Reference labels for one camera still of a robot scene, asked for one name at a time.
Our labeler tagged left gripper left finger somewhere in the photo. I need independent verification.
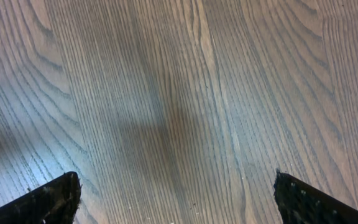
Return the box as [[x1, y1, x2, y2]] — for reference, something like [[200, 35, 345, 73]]
[[0, 171, 81, 224]]

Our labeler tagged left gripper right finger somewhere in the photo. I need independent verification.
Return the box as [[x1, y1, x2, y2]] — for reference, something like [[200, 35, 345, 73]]
[[273, 170, 358, 224]]

